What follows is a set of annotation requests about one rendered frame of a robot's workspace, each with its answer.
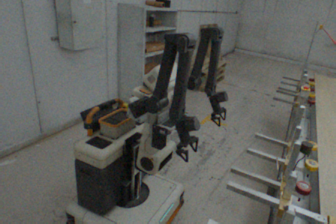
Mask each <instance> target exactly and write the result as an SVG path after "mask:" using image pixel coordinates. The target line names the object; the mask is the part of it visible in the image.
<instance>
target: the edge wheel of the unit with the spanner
mask: <svg viewBox="0 0 336 224"><path fill-rule="evenodd" d="M295 189H296V192H297V193H300V194H301V195H303V196H308V195H309V194H310V193H311V186H310V184H308V183H306V182H304V181H298V182H297V183H296V184H295Z"/></svg>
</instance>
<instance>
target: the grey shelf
mask: <svg viewBox="0 0 336 224"><path fill-rule="evenodd" d="M150 13H153V14H154V19H159V20H160V21H161V24H160V25H154V27H149V25H147V26H146V20H147V19H149V17H150ZM177 25H178V9H175V8H171V7H156V6H148V5H145V4H125V3H118V86H119V99H120V100H123V101H124V102H126V103H128V101H129V99H130V98H132V96H131V95H132V94H133V90H134V89H135V88H136V87H139V86H141V85H142V84H143V82H144V81H143V79H144V77H145V76H146V75H147V74H144V69H145V64H148V63H152V62H154V61H156V62H157V64H161V61H162V58H163V52H164V50H159V51H156V52H150V53H145V48H146V42H149V41H154V40H155V41H156V38H157V42H159V41H160V42H161V43H165V39H164V35H165V34H170V33H174V32H175V33H177ZM153 32H154V33H153ZM155 35H156V36H155ZM120 72H121V73H120Z"/></svg>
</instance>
